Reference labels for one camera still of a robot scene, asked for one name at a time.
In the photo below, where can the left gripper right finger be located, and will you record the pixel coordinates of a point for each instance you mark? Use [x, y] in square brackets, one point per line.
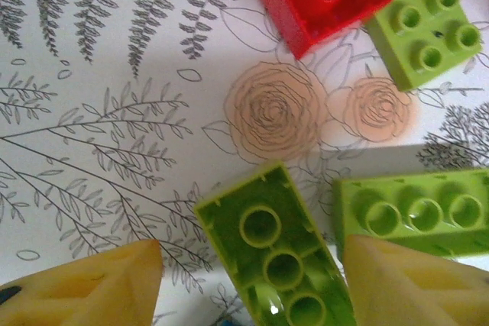
[420, 295]

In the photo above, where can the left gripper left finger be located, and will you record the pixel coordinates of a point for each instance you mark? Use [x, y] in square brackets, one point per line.
[76, 295]

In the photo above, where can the green lego brick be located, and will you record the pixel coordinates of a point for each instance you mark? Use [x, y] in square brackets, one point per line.
[420, 39]
[473, 234]
[290, 226]

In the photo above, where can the blue lego brick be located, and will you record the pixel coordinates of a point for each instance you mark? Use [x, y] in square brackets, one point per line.
[229, 322]

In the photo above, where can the floral tablecloth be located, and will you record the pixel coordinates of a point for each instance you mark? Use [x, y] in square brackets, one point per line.
[114, 112]

